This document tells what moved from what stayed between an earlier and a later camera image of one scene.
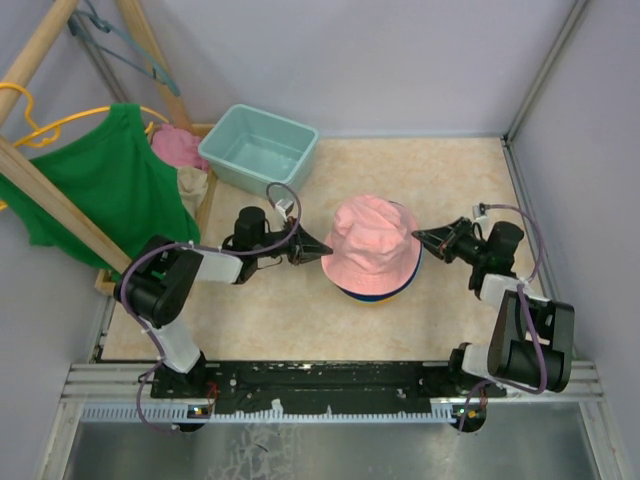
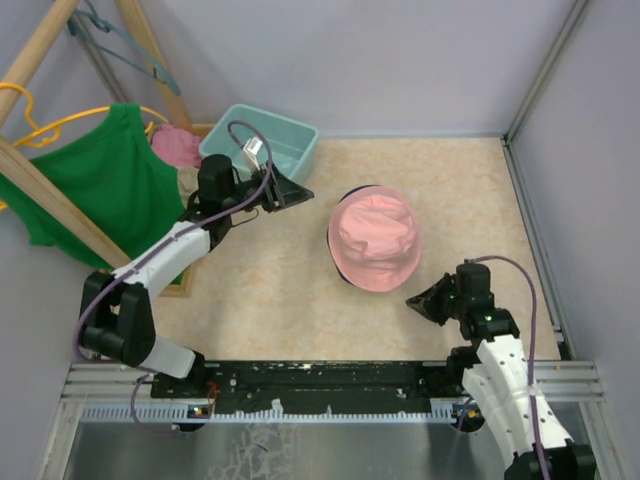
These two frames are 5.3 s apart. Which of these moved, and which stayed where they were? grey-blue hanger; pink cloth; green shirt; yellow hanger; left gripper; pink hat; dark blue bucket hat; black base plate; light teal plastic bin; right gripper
Moved: left gripper; right gripper; dark blue bucket hat; pink hat
Stayed: pink cloth; grey-blue hanger; yellow hanger; black base plate; green shirt; light teal plastic bin
